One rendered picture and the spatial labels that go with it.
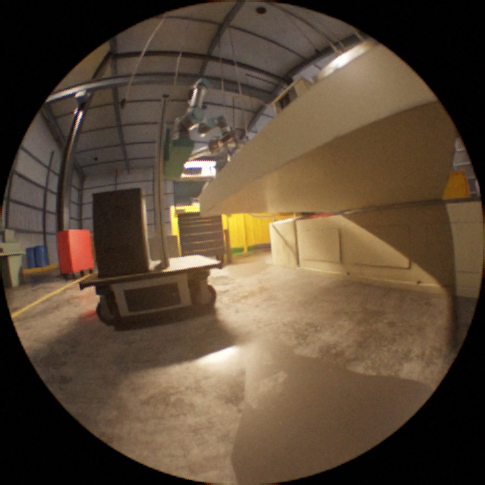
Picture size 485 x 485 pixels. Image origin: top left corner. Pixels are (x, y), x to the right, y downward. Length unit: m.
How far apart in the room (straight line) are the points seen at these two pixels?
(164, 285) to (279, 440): 0.91
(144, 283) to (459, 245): 1.93
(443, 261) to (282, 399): 1.22
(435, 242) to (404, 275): 0.34
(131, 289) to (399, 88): 1.16
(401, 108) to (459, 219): 1.19
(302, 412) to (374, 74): 0.68
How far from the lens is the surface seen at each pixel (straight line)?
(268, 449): 0.51
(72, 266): 3.82
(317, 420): 0.55
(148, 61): 9.93
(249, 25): 8.79
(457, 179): 3.84
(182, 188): 3.55
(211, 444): 0.53
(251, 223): 4.59
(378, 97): 0.24
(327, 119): 0.27
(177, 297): 1.07
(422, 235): 1.37
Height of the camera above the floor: 0.49
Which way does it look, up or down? 3 degrees down
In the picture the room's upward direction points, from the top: 6 degrees counter-clockwise
